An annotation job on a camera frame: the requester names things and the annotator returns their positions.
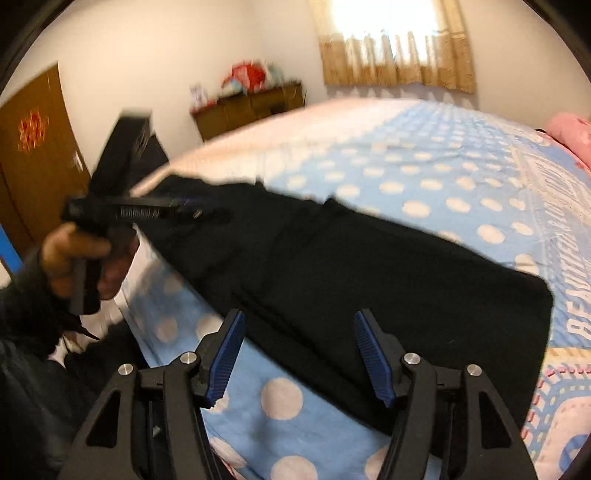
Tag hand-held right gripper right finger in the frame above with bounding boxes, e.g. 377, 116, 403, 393
353, 308, 539, 480

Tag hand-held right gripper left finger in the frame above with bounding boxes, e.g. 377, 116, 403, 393
58, 308, 247, 480

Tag black pants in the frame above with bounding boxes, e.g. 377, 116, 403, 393
148, 178, 555, 457

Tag person's left forearm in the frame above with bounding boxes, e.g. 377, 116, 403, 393
0, 249, 75, 361

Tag person's left hand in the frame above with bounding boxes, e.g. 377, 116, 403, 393
41, 224, 139, 301

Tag black chair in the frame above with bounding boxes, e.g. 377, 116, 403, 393
131, 131, 169, 183

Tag brown wooden door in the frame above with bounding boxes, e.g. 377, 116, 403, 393
0, 62, 93, 259

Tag red door decoration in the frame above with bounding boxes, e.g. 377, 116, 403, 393
17, 108, 49, 153

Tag brown wooden desk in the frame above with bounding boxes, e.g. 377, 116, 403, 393
191, 82, 305, 141

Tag red gift bag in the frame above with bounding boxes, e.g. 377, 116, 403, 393
226, 62, 269, 90

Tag blue object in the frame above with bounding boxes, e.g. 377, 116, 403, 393
0, 226, 21, 275

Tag person's dark clothing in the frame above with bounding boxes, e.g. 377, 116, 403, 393
0, 318, 153, 480

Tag bed with polka-dot sheet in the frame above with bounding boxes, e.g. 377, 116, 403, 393
124, 97, 591, 480

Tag beige floral window curtain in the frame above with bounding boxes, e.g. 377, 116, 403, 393
308, 0, 476, 93

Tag pink floral pillow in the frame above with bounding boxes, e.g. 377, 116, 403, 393
545, 113, 591, 171

